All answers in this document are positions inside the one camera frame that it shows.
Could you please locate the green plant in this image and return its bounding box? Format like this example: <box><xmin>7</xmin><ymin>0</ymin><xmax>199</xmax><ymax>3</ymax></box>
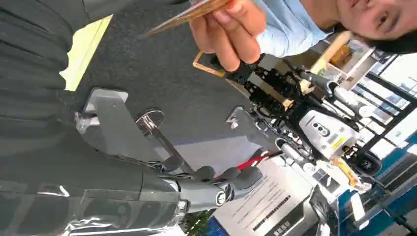
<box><xmin>184</xmin><ymin>210</ymin><xmax>216</xmax><ymax>236</ymax></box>

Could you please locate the blue booth counter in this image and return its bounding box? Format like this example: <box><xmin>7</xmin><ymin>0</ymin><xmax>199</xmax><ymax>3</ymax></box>
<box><xmin>337</xmin><ymin>130</ymin><xmax>417</xmax><ymax>236</ymax></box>

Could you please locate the white printed notice board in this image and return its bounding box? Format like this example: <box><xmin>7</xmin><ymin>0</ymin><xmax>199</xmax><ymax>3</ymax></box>
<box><xmin>213</xmin><ymin>159</ymin><xmax>315</xmax><ymax>236</ymax></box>

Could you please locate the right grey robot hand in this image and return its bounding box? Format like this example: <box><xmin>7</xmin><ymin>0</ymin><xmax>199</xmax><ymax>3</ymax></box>
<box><xmin>0</xmin><ymin>130</ymin><xmax>265</xmax><ymax>236</ymax></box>

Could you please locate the pale wooden desk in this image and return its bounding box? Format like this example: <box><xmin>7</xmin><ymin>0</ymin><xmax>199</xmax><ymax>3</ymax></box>
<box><xmin>60</xmin><ymin>14</ymin><xmax>114</xmax><ymax>92</ymax></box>

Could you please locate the person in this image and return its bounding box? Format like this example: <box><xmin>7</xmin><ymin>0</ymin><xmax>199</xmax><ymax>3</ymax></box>
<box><xmin>252</xmin><ymin>0</ymin><xmax>417</xmax><ymax>58</ymax></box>

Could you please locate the chrome stanchion post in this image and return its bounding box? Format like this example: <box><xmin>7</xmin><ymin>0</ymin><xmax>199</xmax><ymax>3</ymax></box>
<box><xmin>134</xmin><ymin>108</ymin><xmax>198</xmax><ymax>179</ymax></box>

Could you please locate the person's left hand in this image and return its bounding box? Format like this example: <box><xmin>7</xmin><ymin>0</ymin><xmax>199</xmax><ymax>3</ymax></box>
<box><xmin>189</xmin><ymin>0</ymin><xmax>268</xmax><ymax>72</ymax></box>

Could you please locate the clear plastic wrap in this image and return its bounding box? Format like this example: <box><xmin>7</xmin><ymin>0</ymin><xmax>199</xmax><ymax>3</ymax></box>
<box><xmin>74</xmin><ymin>112</ymin><xmax>100</xmax><ymax>134</ymax></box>

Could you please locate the wooden shelf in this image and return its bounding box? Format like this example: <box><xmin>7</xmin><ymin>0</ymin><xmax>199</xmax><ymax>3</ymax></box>
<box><xmin>299</xmin><ymin>30</ymin><xmax>375</xmax><ymax>95</ymax></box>

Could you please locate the grey sign stand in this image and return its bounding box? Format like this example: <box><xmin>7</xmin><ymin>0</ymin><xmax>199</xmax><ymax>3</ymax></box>
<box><xmin>75</xmin><ymin>87</ymin><xmax>165</xmax><ymax>164</ymax></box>

